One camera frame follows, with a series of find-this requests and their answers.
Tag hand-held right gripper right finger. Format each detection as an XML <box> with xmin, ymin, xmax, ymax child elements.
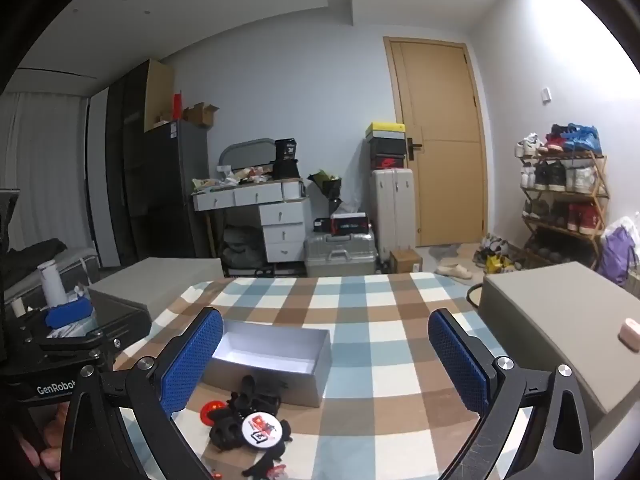
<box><xmin>427</xmin><ymin>308</ymin><xmax>596</xmax><ymax>480</ymax></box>

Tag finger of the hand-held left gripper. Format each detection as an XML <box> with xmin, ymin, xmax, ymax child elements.
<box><xmin>44</xmin><ymin>299</ymin><xmax>95</xmax><ymax>331</ymax></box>
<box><xmin>32</xmin><ymin>332</ymin><xmax>123</xmax><ymax>357</ymax></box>

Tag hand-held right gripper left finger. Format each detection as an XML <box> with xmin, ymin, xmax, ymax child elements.
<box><xmin>59</xmin><ymin>306</ymin><xmax>224</xmax><ymax>480</ymax></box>

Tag red round disc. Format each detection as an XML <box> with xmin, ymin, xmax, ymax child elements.
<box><xmin>199</xmin><ymin>399</ymin><xmax>227</xmax><ymax>423</ymax></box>

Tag black hair claw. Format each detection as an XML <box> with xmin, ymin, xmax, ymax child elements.
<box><xmin>242</xmin><ymin>435</ymin><xmax>293</xmax><ymax>478</ymax></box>
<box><xmin>207</xmin><ymin>410</ymin><xmax>246</xmax><ymax>453</ymax></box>

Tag grey box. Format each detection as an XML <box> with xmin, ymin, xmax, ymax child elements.
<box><xmin>202</xmin><ymin>317</ymin><xmax>333</xmax><ymax>408</ymax></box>

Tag person's left hand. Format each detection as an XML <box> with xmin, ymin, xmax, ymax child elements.
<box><xmin>17</xmin><ymin>402</ymin><xmax>68</xmax><ymax>473</ymax></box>

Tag white bottle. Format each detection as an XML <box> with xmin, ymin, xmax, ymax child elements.
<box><xmin>40</xmin><ymin>260</ymin><xmax>66</xmax><ymax>308</ymax></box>

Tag dark cloth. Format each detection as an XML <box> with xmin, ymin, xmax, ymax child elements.
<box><xmin>0</xmin><ymin>240</ymin><xmax>68</xmax><ymax>286</ymax></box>

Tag grey storage ottoman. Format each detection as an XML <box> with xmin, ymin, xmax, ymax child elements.
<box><xmin>87</xmin><ymin>257</ymin><xmax>224</xmax><ymax>322</ymax></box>
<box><xmin>480</xmin><ymin>260</ymin><xmax>640</xmax><ymax>413</ymax></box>

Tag plaid tablecloth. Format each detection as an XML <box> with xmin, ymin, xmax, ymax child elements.
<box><xmin>112</xmin><ymin>272</ymin><xmax>551</xmax><ymax>480</ymax></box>

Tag beige slippers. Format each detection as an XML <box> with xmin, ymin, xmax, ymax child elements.
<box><xmin>435</xmin><ymin>260</ymin><xmax>473</xmax><ymax>280</ymax></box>

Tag loose shoe pile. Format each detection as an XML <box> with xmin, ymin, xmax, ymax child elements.
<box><xmin>472</xmin><ymin>235</ymin><xmax>523</xmax><ymax>273</ymax></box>

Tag small cardboard box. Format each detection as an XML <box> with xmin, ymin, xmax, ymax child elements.
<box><xmin>390</xmin><ymin>249</ymin><xmax>423</xmax><ymax>275</ymax></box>

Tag grey bundled bedding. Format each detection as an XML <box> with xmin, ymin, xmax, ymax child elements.
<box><xmin>222</xmin><ymin>225</ymin><xmax>263</xmax><ymax>266</ymax></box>

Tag white curtain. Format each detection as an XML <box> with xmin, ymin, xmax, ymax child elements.
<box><xmin>0</xmin><ymin>92</ymin><xmax>91</xmax><ymax>251</ymax></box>

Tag silver flat suitcase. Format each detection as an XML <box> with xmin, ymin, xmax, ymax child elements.
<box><xmin>304</xmin><ymin>230</ymin><xmax>378</xmax><ymax>278</ymax></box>

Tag black wardrobe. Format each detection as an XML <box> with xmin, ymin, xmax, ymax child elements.
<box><xmin>87</xmin><ymin>67</ymin><xmax>151</xmax><ymax>266</ymax></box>

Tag grey refrigerator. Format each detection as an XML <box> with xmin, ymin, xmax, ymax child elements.
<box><xmin>145</xmin><ymin>120</ymin><xmax>211</xmax><ymax>261</ymax></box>

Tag white upright suitcase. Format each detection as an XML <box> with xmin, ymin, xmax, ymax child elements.
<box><xmin>370</xmin><ymin>169</ymin><xmax>418</xmax><ymax>263</ymax></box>

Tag white desk with drawers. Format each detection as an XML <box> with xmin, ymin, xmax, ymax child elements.
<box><xmin>192</xmin><ymin>180</ymin><xmax>311</xmax><ymax>263</ymax></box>

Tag small pink case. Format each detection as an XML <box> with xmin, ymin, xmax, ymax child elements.
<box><xmin>617</xmin><ymin>317</ymin><xmax>640</xmax><ymax>353</ymax></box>

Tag long black red box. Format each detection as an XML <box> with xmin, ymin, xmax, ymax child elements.
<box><xmin>330</xmin><ymin>212</ymin><xmax>371</xmax><ymax>236</ymax></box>

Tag purple bag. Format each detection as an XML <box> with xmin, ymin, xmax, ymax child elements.
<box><xmin>597</xmin><ymin>225</ymin><xmax>638</xmax><ymax>286</ymax></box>

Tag pile of desk clutter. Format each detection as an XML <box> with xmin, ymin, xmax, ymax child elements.
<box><xmin>192</xmin><ymin>162</ymin><xmax>273</xmax><ymax>193</ymax></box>

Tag black red shoe box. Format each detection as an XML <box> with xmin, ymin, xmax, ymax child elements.
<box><xmin>369</xmin><ymin>154</ymin><xmax>406</xmax><ymax>172</ymax></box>

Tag white plastic bag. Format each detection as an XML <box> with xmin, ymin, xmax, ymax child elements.
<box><xmin>602</xmin><ymin>216</ymin><xmax>640</xmax><ymax>246</ymax></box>

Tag grey arched mirror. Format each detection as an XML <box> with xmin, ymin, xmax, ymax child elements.
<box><xmin>220</xmin><ymin>137</ymin><xmax>278</xmax><ymax>172</ymax></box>

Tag wooden shoe rack with shoes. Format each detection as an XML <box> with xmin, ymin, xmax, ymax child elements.
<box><xmin>515</xmin><ymin>122</ymin><xmax>603</xmax><ymax>261</ymax></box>

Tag dark wrapped flower bouquet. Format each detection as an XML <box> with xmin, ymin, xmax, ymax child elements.
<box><xmin>307</xmin><ymin>170</ymin><xmax>343</xmax><ymax>216</ymax></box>

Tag black bag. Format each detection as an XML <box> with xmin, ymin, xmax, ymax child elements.
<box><xmin>270</xmin><ymin>139</ymin><xmax>301</xmax><ymax>180</ymax></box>

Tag wooden door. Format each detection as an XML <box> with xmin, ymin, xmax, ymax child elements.
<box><xmin>384</xmin><ymin>36</ymin><xmax>488</xmax><ymax>248</ymax></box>

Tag flat cardboard sheet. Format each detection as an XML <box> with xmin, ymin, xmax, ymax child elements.
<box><xmin>144</xmin><ymin>58</ymin><xmax>176</xmax><ymax>133</ymax></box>

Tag open cardboard box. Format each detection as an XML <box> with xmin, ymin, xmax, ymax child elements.
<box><xmin>182</xmin><ymin>102</ymin><xmax>221</xmax><ymax>128</ymax></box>

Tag yellow lid shoe box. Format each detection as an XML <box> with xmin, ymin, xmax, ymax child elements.
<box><xmin>365</xmin><ymin>122</ymin><xmax>406</xmax><ymax>141</ymax></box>

